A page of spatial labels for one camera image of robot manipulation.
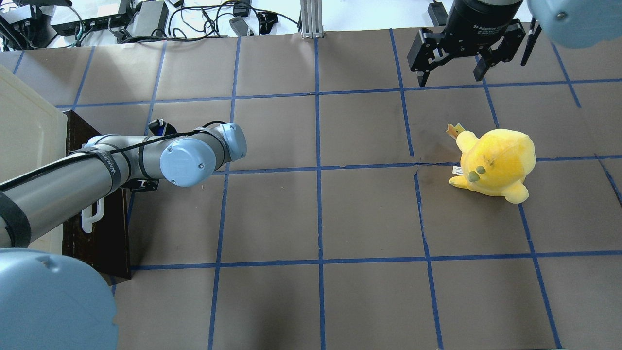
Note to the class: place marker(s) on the black power adapter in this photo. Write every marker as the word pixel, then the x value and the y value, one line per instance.
pixel 240 27

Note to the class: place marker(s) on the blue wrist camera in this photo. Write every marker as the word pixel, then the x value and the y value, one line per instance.
pixel 160 128

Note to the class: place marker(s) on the aluminium frame post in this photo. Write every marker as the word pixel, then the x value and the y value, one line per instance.
pixel 311 22

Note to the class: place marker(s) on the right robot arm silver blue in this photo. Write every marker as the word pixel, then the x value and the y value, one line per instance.
pixel 574 24

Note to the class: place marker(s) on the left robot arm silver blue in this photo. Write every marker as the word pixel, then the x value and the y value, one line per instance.
pixel 51 301

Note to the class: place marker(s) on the black network switch box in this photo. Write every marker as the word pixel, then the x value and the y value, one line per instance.
pixel 91 14

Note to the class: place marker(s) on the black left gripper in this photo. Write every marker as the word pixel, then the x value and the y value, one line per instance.
pixel 145 184

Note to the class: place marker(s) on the yellow plush penguin toy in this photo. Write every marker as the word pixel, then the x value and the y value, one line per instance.
pixel 495 164

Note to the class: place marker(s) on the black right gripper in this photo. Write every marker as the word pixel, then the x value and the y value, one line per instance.
pixel 470 22

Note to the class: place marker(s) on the white drawer handle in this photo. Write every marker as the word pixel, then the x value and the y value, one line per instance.
pixel 92 214

